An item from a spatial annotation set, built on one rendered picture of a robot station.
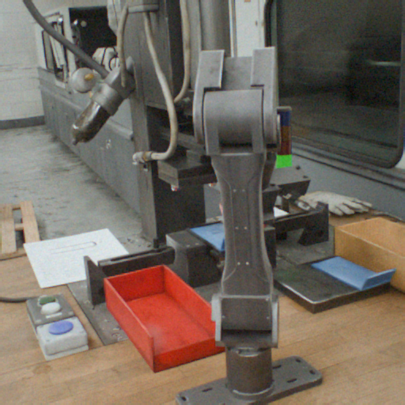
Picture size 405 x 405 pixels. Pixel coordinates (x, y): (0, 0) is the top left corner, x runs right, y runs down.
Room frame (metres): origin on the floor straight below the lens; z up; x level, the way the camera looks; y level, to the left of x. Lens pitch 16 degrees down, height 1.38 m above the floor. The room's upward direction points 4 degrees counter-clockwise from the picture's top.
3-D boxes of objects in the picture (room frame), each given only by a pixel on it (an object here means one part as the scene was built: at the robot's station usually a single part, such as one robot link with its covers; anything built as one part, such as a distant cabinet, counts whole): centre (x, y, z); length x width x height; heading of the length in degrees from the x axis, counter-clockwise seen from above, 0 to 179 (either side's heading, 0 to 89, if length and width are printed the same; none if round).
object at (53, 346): (0.87, 0.25, 0.90); 0.07 x 0.07 x 0.06; 24
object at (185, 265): (1.14, -0.03, 0.94); 0.20 x 0.10 x 0.07; 114
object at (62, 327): (0.87, 0.25, 0.93); 0.04 x 0.04 x 0.02
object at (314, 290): (1.03, -0.22, 0.91); 0.17 x 0.16 x 0.02; 114
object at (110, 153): (6.88, 1.01, 0.49); 5.51 x 1.02 x 0.97; 21
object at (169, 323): (0.91, 0.09, 0.93); 0.25 x 0.12 x 0.06; 24
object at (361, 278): (1.03, -0.27, 0.93); 0.15 x 0.07 x 0.03; 28
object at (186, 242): (1.14, -0.03, 0.98); 0.20 x 0.10 x 0.01; 114
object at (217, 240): (1.10, -0.03, 1.00); 0.15 x 0.07 x 0.03; 24
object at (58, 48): (6.54, 1.43, 1.27); 0.23 x 0.18 x 0.38; 111
